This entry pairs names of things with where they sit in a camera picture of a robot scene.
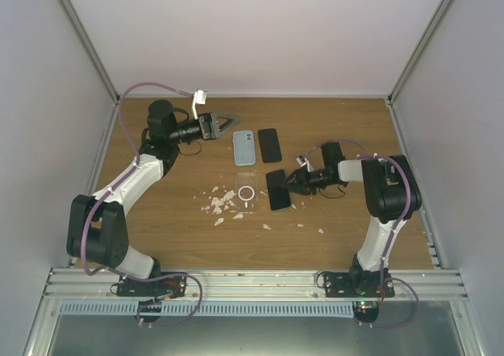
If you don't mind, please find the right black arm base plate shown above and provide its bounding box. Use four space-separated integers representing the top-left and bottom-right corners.
314 269 395 299

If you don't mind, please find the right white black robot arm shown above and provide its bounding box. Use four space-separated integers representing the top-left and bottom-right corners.
280 140 422 297

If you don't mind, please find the grey slotted cable duct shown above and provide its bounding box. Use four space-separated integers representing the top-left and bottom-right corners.
60 300 354 318

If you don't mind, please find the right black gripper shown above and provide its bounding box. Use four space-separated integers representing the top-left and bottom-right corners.
280 167 335 195

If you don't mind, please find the aluminium front rail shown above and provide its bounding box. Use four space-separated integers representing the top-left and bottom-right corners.
43 269 469 302

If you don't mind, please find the left aluminium corner post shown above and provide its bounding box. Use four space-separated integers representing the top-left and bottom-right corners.
46 0 120 105

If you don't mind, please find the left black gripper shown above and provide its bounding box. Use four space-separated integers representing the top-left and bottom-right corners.
169 113 240 145

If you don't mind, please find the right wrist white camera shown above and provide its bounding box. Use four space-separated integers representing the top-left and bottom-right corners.
296 154 312 172

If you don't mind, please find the aluminium corner post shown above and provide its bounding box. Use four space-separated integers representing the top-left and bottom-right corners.
46 0 120 105
387 0 469 106

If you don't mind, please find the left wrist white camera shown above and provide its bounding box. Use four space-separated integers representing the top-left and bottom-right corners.
191 89 208 120

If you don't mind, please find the right aluminium corner post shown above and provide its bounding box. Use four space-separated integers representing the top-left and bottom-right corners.
387 0 469 106

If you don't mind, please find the light blue phone case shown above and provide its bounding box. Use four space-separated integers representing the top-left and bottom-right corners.
232 130 256 167

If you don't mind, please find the black smartphone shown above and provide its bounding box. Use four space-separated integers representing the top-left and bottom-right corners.
258 128 282 163

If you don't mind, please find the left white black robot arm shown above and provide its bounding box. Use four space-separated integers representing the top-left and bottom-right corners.
66 100 240 296

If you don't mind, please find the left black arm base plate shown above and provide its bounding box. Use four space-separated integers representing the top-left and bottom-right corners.
109 273 187 300

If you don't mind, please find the clear magsafe phone case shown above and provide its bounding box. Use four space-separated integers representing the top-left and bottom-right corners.
235 172 259 213

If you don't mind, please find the wrist white camera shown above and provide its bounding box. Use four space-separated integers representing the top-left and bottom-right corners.
191 89 208 120
296 154 312 172

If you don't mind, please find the white debris pile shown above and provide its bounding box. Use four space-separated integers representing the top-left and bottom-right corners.
193 185 246 227

